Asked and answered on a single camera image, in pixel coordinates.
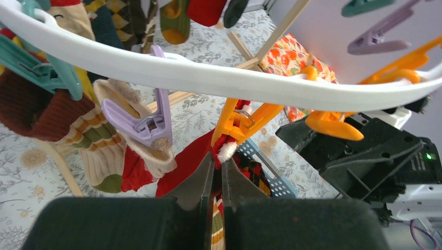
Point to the dark green hanging sock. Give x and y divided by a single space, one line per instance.
233 12

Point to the floral table mat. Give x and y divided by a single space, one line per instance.
110 162

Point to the wooden drying rack frame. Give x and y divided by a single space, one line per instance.
58 152

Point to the blue plastic basket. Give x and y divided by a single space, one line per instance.
279 184

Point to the teal clothes clip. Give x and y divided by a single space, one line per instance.
51 75

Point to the white round clip hanger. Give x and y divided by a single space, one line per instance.
174 72

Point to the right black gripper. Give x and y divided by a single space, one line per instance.
354 168

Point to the pile of socks in basket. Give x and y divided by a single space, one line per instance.
253 171

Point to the purple clothes clip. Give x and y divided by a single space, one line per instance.
152 130

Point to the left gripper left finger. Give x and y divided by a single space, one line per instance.
195 192

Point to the argyle dark hanging sock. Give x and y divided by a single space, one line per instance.
123 24

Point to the striped beige brown sock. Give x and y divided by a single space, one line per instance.
33 112

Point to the red santa sock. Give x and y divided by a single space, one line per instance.
143 164

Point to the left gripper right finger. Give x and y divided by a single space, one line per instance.
236 188

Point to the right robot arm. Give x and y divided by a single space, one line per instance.
397 173

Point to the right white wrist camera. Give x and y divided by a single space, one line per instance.
398 116

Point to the red hanging sock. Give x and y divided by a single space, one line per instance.
206 12

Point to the red bunny sock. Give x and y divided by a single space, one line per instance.
193 162

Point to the floral orange cloth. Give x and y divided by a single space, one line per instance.
288 57

